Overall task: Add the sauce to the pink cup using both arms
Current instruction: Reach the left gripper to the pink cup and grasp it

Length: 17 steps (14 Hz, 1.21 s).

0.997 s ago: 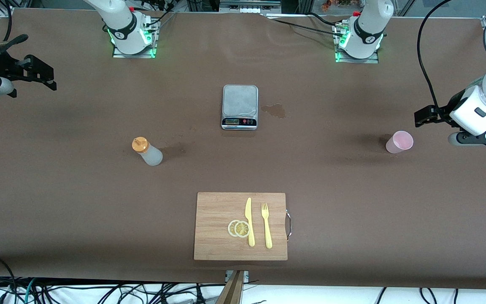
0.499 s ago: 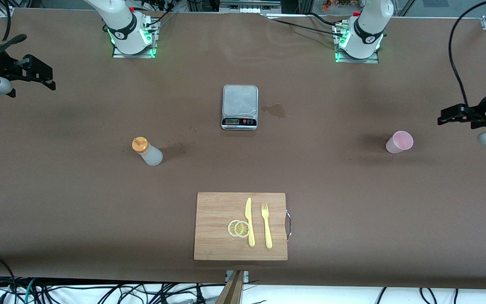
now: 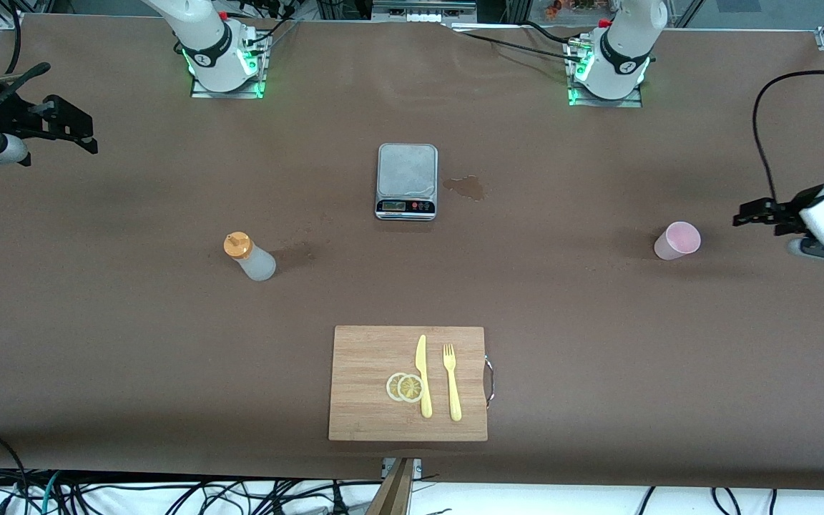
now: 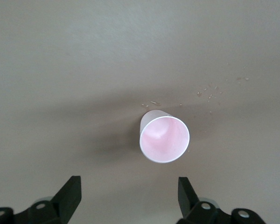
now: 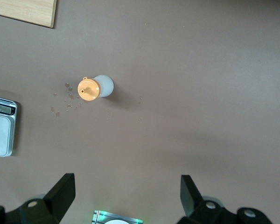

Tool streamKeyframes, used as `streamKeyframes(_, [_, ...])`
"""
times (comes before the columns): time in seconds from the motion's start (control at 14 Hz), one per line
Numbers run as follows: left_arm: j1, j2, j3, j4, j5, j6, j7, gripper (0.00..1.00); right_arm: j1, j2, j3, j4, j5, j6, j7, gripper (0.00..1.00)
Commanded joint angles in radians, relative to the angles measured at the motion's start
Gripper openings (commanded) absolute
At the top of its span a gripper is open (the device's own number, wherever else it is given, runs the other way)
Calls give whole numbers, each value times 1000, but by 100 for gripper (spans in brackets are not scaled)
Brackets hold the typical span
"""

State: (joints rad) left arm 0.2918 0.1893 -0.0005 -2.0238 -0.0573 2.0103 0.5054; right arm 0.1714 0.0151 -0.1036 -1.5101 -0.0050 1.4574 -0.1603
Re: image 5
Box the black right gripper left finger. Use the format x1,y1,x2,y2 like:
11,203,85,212
0,173,76,224

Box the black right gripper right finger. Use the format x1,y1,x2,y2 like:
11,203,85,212
177,174,278,224

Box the translucent sauce bottle orange cap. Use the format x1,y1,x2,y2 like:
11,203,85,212
77,74,114,102

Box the silver digital kitchen scale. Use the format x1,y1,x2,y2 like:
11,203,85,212
0,95,18,158

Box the scattered liquid droplets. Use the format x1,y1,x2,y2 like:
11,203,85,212
50,82,84,118

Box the brown table cover sheet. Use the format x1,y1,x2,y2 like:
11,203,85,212
0,0,280,224

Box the bamboo cutting board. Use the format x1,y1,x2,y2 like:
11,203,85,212
0,0,57,29

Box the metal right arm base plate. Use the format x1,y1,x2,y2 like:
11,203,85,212
91,210,144,224

